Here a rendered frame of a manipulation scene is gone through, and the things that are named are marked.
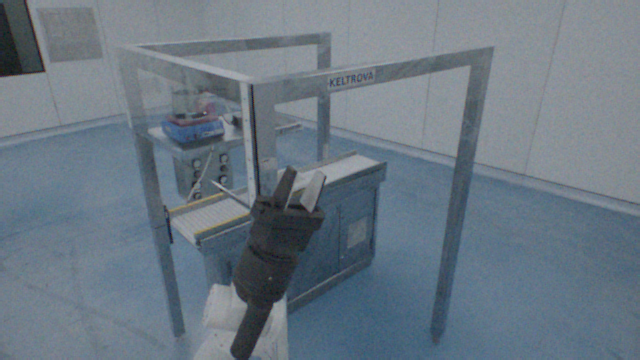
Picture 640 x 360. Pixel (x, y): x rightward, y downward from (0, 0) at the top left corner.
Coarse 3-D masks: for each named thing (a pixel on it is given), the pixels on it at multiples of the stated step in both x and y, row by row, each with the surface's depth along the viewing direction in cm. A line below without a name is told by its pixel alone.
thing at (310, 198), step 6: (318, 174) 59; (312, 180) 60; (318, 180) 59; (324, 180) 59; (312, 186) 60; (318, 186) 59; (306, 192) 61; (312, 192) 60; (318, 192) 59; (306, 198) 61; (312, 198) 60; (318, 198) 59; (306, 204) 61; (312, 204) 59; (312, 210) 60
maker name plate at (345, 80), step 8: (352, 72) 114; (360, 72) 116; (368, 72) 118; (328, 80) 109; (336, 80) 111; (344, 80) 113; (352, 80) 115; (360, 80) 117; (368, 80) 120; (328, 88) 110; (336, 88) 112
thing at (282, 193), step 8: (288, 168) 56; (288, 176) 56; (296, 176) 55; (280, 184) 57; (288, 184) 55; (280, 192) 57; (288, 192) 56; (272, 200) 57; (280, 200) 56; (288, 200) 56; (280, 208) 56
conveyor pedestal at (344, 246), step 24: (360, 192) 255; (336, 216) 248; (360, 216) 265; (312, 240) 240; (336, 240) 255; (360, 240) 273; (216, 264) 201; (312, 264) 247; (336, 264) 263; (360, 264) 281; (288, 288) 239; (312, 288) 254; (288, 312) 247
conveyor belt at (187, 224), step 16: (352, 160) 267; (368, 160) 266; (336, 176) 243; (208, 208) 206; (224, 208) 206; (240, 208) 206; (176, 224) 193; (192, 224) 192; (208, 224) 191; (192, 240) 181
